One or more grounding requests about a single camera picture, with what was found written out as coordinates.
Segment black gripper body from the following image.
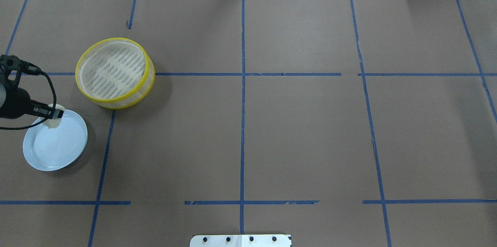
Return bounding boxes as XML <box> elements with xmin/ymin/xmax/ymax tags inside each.
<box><xmin>0</xmin><ymin>55</ymin><xmax>42</xmax><ymax>119</ymax></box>

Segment white steamed bun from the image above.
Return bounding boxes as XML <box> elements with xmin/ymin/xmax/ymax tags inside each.
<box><xmin>43</xmin><ymin>104</ymin><xmax>65</xmax><ymax>129</ymax></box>

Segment yellow rimmed steamer basket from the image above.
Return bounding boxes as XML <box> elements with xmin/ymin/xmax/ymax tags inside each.
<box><xmin>75</xmin><ymin>38</ymin><xmax>156</xmax><ymax>110</ymax></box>

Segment light blue plate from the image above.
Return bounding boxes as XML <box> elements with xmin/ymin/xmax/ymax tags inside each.
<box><xmin>23</xmin><ymin>110</ymin><xmax>89</xmax><ymax>171</ymax></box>

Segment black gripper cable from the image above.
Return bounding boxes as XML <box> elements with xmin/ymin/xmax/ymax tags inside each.
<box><xmin>0</xmin><ymin>69</ymin><xmax>57</xmax><ymax>130</ymax></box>

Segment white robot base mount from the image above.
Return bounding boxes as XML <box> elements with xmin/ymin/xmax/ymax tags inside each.
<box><xmin>189</xmin><ymin>233</ymin><xmax>292</xmax><ymax>247</ymax></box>

